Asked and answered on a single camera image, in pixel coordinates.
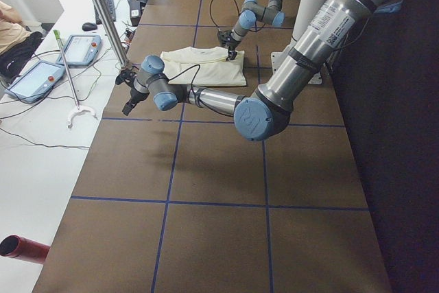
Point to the near blue teach pendant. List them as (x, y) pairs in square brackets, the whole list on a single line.
[(36, 82)]

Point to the blue teach pendant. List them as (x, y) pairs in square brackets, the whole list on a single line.
[(81, 50), (36, 82)]

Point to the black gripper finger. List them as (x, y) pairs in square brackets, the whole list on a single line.
[(234, 55), (229, 55), (128, 107)]

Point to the silver reacher grabber tool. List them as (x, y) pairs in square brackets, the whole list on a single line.
[(78, 109)]

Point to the black computer mouse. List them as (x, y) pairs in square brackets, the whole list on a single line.
[(86, 27)]

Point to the seated person in beige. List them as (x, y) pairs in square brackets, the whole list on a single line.
[(18, 44)]

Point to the red pipe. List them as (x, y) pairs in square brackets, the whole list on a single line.
[(16, 247)]

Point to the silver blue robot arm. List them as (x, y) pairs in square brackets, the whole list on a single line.
[(267, 111), (251, 13)]

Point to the aluminium frame post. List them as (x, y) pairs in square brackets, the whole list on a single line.
[(111, 32)]

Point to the far blue teach pendant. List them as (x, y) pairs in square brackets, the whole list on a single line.
[(81, 50)]

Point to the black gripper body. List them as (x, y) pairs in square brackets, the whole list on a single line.
[(134, 95), (231, 44)]

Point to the cream long-sleeve cat shirt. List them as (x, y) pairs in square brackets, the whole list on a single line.
[(204, 67)]

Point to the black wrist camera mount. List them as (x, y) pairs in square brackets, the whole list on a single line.
[(126, 76), (223, 38)]

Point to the black box with white label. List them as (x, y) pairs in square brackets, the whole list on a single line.
[(135, 12)]

